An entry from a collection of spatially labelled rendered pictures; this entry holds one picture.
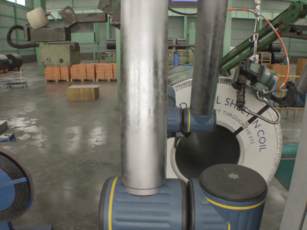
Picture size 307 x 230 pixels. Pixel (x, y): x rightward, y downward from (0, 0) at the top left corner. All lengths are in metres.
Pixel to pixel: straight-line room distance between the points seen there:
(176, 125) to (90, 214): 1.72
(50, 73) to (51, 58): 11.83
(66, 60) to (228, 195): 1.10
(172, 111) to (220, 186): 0.46
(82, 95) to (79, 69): 5.15
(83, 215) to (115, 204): 1.88
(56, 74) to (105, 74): 2.61
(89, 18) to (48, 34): 0.26
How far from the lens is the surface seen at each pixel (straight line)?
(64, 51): 1.42
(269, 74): 1.67
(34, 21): 1.48
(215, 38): 0.86
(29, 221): 2.64
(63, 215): 2.61
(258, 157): 2.00
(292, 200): 0.54
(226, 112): 1.79
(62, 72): 13.05
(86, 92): 7.68
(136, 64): 0.63
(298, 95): 1.33
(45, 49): 1.46
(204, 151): 2.51
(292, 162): 3.93
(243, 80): 1.62
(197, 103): 0.98
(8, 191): 1.94
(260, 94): 1.65
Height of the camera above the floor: 1.54
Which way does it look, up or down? 15 degrees down
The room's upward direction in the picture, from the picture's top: straight up
